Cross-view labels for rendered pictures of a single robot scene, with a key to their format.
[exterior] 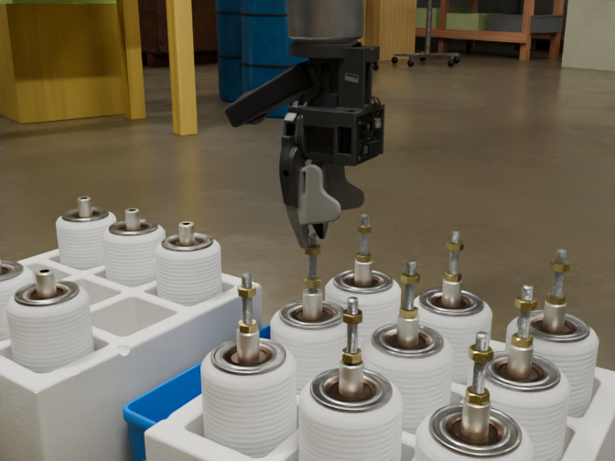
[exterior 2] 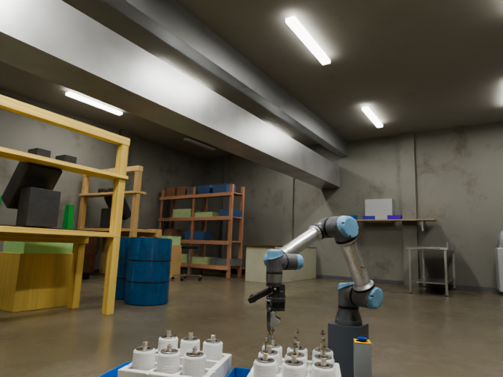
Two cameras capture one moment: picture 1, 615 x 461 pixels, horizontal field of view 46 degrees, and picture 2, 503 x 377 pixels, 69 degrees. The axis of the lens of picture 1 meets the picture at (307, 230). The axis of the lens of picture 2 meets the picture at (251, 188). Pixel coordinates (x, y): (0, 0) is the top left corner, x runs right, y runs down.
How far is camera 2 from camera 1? 1.12 m
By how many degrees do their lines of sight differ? 35
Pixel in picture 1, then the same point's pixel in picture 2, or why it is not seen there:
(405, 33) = (177, 265)
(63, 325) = (203, 362)
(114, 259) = (187, 348)
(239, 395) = (269, 367)
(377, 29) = not seen: hidden behind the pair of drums
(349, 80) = (281, 292)
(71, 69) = (43, 284)
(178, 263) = (214, 346)
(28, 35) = (27, 268)
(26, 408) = not seen: outside the picture
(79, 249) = not seen: hidden behind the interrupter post
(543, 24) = (235, 262)
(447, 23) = (192, 260)
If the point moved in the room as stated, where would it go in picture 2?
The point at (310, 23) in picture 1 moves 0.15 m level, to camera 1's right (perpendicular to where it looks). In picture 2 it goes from (274, 280) to (303, 280)
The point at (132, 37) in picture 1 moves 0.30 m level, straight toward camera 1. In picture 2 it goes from (78, 269) to (85, 271)
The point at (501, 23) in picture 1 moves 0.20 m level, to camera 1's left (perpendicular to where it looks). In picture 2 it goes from (217, 261) to (209, 261)
